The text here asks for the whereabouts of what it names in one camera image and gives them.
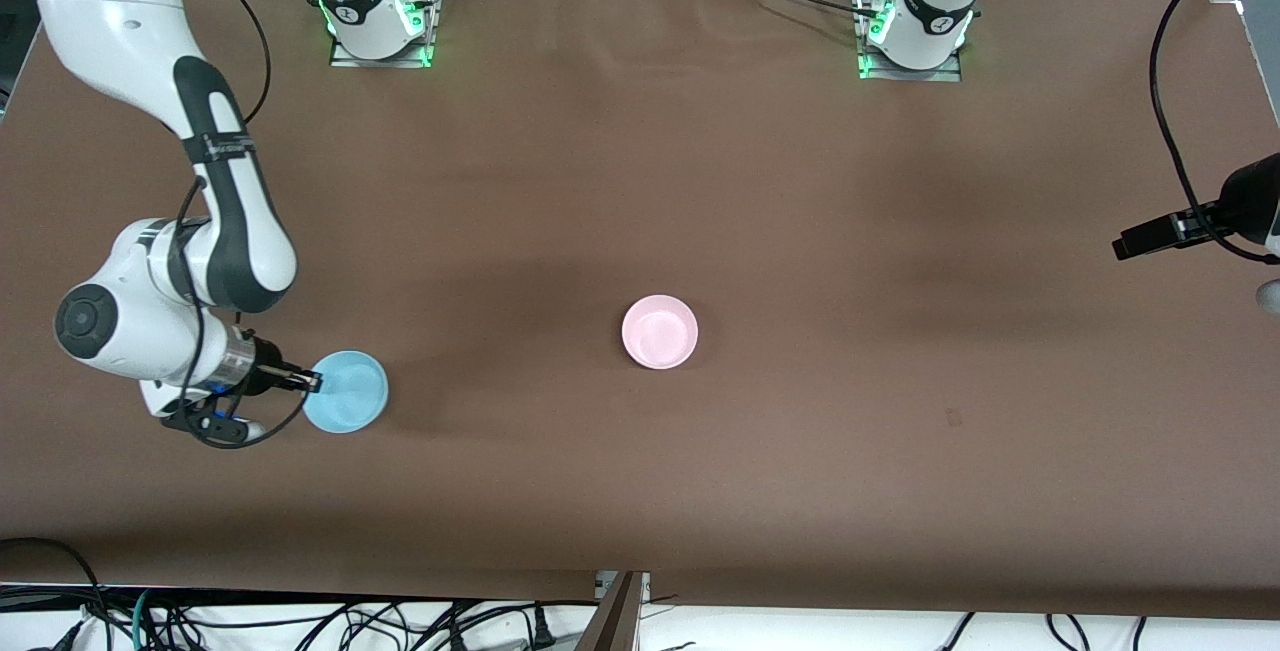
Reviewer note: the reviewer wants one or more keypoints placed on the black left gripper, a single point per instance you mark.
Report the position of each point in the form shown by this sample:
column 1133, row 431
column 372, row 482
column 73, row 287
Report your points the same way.
column 1243, row 201

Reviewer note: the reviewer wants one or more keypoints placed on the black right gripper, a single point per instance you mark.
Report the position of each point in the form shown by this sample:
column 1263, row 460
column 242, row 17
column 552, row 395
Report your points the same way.
column 267, row 369

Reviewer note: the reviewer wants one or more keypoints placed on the light blue bowl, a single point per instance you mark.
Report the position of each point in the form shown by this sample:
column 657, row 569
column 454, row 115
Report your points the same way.
column 350, row 396

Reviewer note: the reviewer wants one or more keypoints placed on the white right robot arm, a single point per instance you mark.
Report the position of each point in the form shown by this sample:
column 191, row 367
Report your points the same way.
column 110, row 11

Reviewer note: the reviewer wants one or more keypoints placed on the pink bowl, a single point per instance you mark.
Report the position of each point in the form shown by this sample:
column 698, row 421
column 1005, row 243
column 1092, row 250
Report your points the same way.
column 660, row 333

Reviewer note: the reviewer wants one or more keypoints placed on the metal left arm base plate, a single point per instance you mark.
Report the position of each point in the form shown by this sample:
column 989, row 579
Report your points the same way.
column 900, row 75

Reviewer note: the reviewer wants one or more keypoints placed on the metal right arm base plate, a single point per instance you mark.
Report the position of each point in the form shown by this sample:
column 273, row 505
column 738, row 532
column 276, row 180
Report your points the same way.
column 345, row 58

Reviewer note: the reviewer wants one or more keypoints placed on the metal table frame post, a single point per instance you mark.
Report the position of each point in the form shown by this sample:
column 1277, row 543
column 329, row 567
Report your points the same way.
column 610, row 621

